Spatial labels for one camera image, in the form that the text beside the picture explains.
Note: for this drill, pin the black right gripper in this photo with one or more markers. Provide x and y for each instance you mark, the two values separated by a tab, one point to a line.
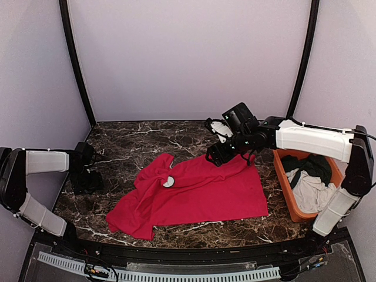
217	151

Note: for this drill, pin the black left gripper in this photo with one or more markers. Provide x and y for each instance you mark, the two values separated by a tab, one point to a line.
96	182

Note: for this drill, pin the magenta t-shirt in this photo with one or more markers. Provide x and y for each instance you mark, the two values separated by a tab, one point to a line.
202	192

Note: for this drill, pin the round brooch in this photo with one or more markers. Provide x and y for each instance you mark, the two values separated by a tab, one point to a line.
169	182

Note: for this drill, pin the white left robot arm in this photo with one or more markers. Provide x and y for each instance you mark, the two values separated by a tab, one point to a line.
30	180

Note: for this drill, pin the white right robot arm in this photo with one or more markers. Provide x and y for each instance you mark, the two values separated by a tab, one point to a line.
349	146

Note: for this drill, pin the dark green garment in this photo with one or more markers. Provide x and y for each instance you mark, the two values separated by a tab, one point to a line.
313	165

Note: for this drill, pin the white garment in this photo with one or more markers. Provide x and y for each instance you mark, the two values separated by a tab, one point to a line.
310	193

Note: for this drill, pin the orange plastic basket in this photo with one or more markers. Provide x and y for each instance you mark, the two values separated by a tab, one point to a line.
295	214

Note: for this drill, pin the white slotted cable duct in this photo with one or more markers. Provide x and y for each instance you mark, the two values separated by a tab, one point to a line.
159	272

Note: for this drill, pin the black right frame post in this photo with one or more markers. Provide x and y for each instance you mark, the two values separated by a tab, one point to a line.
308	43

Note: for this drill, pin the black frame post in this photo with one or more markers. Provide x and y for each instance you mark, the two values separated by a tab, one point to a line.
308	43
73	56

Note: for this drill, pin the black front rail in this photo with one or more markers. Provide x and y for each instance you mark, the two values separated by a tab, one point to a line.
284	253

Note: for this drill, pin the black left frame post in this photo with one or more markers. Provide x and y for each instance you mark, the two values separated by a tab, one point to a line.
73	56

